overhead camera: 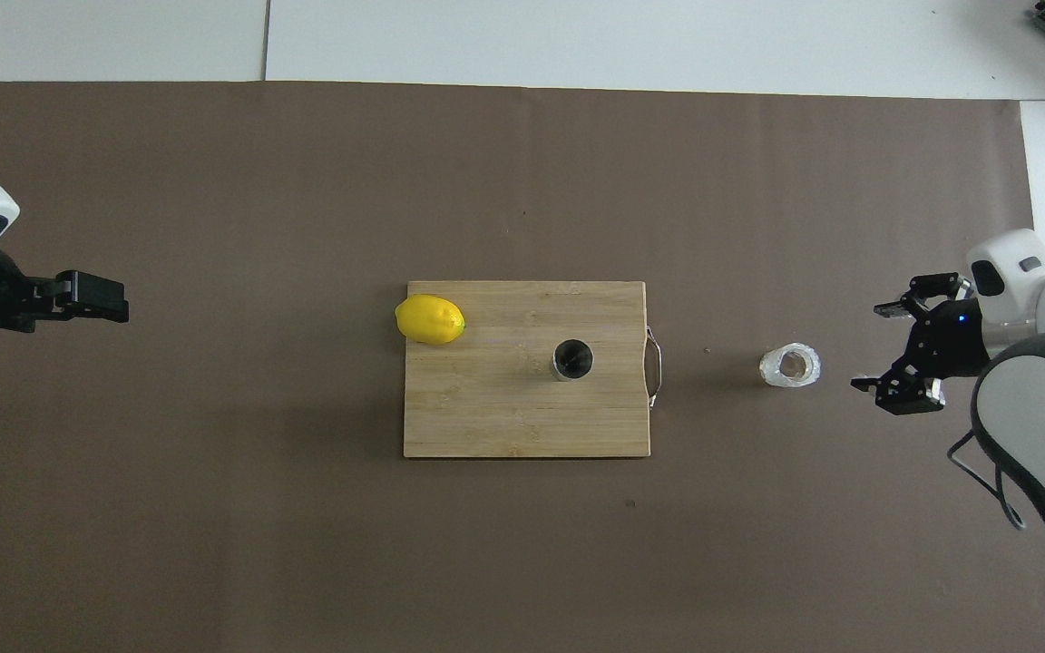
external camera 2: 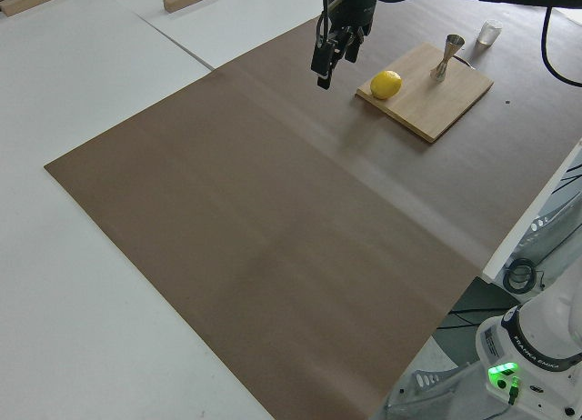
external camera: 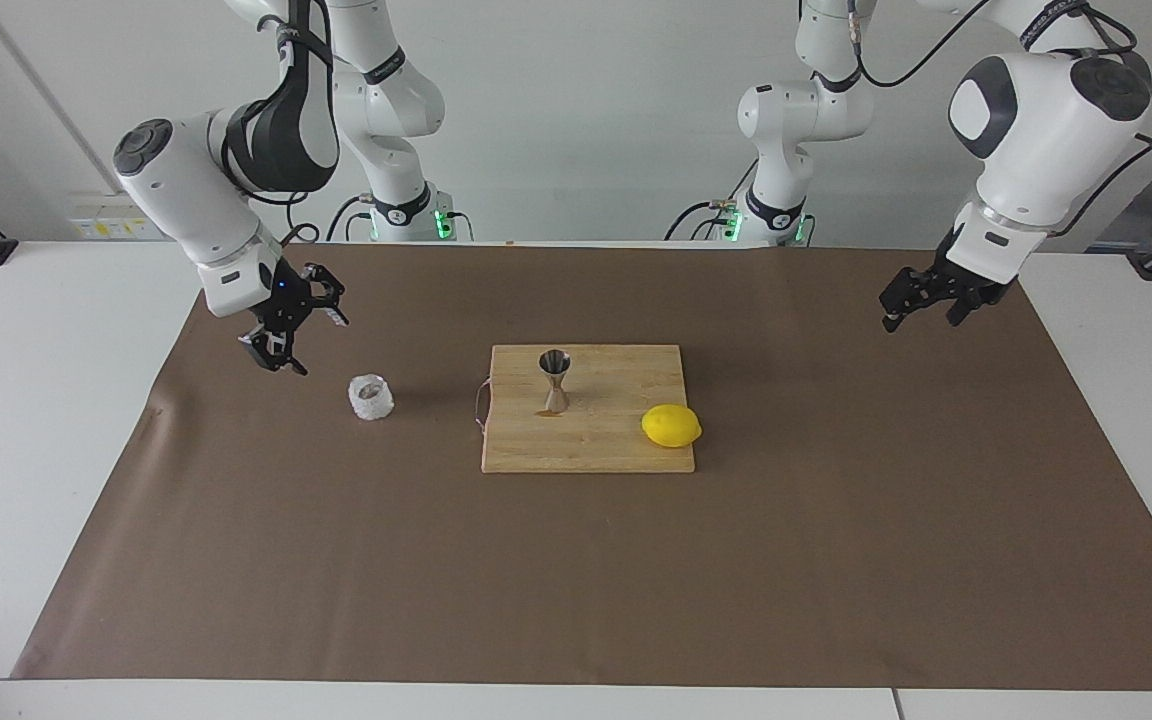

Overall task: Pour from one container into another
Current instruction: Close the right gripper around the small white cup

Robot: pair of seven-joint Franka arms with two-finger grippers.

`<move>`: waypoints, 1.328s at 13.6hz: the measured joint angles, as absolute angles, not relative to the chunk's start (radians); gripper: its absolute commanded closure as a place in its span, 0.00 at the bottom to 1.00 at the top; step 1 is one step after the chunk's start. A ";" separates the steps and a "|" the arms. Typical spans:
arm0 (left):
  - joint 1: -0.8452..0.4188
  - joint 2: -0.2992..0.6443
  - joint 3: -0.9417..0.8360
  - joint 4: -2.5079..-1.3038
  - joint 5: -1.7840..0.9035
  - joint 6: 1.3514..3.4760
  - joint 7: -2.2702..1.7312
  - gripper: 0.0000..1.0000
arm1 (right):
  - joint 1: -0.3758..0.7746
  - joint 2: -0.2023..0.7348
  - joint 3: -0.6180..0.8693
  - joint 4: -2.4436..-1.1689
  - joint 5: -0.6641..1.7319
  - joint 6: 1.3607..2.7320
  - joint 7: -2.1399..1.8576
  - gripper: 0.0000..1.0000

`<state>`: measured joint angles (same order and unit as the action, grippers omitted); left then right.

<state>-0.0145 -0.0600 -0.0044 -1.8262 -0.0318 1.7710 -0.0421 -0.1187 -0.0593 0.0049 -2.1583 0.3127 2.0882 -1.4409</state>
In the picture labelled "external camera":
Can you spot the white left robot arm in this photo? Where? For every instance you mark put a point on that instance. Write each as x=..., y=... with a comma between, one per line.
x=1046, y=150

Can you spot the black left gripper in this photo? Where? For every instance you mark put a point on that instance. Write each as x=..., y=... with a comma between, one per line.
x=946, y=280

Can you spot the steel double jigger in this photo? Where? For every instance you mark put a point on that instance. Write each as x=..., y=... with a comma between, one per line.
x=556, y=395

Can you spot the brown paper table mat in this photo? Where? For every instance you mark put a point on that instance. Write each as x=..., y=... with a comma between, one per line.
x=336, y=560

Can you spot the small clear glass cup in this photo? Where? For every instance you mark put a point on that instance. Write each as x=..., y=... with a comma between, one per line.
x=371, y=400

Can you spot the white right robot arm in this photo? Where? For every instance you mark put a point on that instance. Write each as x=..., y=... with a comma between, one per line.
x=186, y=190

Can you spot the yellow lemon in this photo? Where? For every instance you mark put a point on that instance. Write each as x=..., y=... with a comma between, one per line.
x=671, y=426

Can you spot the wooden cutting board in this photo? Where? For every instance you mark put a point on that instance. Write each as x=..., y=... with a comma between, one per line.
x=616, y=450

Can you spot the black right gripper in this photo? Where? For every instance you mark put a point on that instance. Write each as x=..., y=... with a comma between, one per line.
x=286, y=305

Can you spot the white wall socket box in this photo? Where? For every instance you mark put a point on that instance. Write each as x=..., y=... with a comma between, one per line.
x=96, y=226

